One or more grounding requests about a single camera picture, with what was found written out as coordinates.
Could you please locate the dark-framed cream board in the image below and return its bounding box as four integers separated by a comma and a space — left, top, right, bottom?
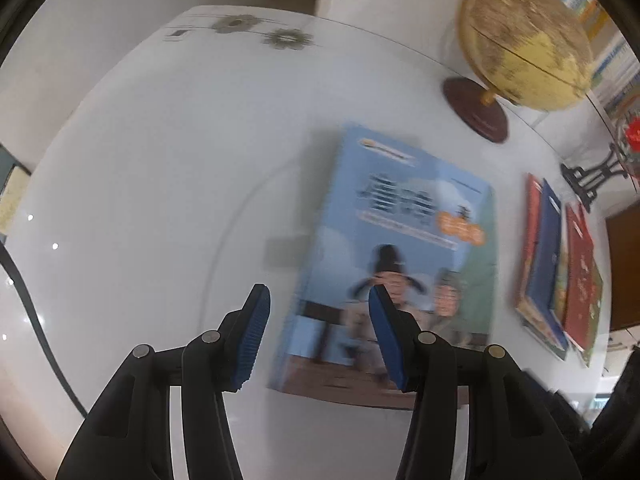
0, 142, 32, 236

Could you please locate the light blue illustrated book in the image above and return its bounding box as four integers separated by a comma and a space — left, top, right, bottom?
267, 122, 501, 411

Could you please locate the black ornate fan stand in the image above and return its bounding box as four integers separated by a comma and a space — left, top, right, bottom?
560, 142, 631, 213

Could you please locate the green book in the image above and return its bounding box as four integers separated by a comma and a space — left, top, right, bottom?
575, 270, 607, 368

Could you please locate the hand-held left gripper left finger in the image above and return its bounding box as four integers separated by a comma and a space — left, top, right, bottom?
55, 283, 272, 480

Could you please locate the salmon red poet book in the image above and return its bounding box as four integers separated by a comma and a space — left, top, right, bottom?
515, 172, 568, 356

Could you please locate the brown wooden cabinet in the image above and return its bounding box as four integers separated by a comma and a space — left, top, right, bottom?
605, 205, 640, 332

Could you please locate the plain blue book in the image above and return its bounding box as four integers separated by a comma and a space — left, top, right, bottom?
525, 178, 571, 351

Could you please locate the yellow globe on wooden base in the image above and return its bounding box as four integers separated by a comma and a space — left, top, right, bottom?
442, 0, 596, 145

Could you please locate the dark red book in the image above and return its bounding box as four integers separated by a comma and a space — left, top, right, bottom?
562, 202, 606, 353

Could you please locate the white bookshelf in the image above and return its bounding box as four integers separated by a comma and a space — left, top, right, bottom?
315, 0, 640, 126

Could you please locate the row of pale blue books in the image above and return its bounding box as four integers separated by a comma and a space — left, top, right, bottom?
590, 35, 640, 116

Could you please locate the yellow illustrated book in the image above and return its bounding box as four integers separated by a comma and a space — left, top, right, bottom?
550, 245, 571, 321

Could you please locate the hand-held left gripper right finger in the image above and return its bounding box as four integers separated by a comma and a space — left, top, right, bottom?
367, 285, 583, 480

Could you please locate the black cable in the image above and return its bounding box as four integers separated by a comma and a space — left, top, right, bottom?
0, 245, 88, 417

